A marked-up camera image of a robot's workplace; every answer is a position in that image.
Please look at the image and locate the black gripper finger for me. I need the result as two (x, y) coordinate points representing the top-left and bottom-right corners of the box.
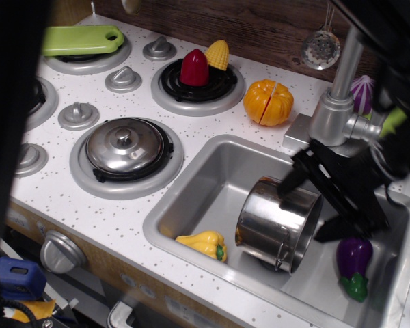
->
(277, 164), (309, 195)
(314, 218), (352, 243)

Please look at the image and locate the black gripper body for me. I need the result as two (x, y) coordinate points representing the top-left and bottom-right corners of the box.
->
(292, 140), (390, 237)

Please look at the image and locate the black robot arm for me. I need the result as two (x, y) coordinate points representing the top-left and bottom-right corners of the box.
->
(0, 1), (410, 327)

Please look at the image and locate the silver sink basin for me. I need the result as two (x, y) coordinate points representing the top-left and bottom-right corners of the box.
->
(143, 135), (410, 327)

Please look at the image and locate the stainless steel pot lid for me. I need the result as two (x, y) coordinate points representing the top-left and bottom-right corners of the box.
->
(85, 118), (169, 176)

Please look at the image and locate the purple toy eggplant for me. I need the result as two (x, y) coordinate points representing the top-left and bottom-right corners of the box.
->
(336, 238), (373, 303)

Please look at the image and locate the silver toy faucet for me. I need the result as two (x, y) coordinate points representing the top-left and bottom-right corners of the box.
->
(283, 27), (385, 156)

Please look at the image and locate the orange toy pumpkin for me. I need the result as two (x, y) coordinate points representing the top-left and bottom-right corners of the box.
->
(243, 79), (294, 126)

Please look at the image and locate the green toy leaf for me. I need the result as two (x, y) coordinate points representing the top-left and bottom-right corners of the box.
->
(380, 107), (407, 137)

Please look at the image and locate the purple white toy vegetable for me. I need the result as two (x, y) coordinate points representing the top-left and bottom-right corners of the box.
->
(351, 75), (374, 115)

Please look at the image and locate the yellow toy bell pepper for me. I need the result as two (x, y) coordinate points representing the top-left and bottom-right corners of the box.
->
(175, 230), (227, 262)

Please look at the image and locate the black coil burner back right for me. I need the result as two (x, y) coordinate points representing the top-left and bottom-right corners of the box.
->
(160, 59), (238, 103)

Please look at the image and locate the black coil burner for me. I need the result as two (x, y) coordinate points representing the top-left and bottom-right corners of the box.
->
(160, 59), (238, 103)
(27, 79), (46, 115)

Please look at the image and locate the hanging metal strainer spoon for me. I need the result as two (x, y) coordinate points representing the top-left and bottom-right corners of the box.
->
(301, 2), (341, 70)

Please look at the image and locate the yellow toy corn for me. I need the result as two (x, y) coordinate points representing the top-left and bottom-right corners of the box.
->
(205, 40), (229, 71)

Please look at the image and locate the red toy pepper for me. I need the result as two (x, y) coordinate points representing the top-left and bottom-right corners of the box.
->
(179, 49), (209, 87)

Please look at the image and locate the silver stove knob back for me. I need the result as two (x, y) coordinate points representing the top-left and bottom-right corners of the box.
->
(142, 36), (177, 62)

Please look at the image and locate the silver stove knob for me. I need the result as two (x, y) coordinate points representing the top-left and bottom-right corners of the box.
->
(14, 143), (49, 178)
(105, 66), (142, 94)
(58, 102), (100, 131)
(142, 36), (177, 62)

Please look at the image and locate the silver stove knob middle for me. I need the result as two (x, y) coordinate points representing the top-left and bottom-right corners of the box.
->
(105, 66), (142, 94)

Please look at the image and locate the silver stove knob centre left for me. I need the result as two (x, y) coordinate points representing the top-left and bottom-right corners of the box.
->
(58, 102), (100, 131)

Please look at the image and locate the silver oven dial knob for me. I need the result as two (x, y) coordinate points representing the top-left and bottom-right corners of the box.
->
(40, 230), (87, 274)

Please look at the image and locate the silver stove knob front left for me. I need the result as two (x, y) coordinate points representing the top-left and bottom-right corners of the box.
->
(14, 143), (49, 178)

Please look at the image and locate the black coil burner left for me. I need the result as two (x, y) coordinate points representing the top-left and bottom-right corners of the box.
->
(27, 79), (46, 115)

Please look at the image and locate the green plastic cutting board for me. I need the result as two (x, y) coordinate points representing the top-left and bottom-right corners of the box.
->
(41, 25), (124, 57)

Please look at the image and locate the blue clamp tool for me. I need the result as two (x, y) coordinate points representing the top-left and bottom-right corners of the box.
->
(0, 257), (47, 301)

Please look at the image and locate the silver oven door handle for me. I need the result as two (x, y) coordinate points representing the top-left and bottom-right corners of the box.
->
(107, 301), (135, 328)

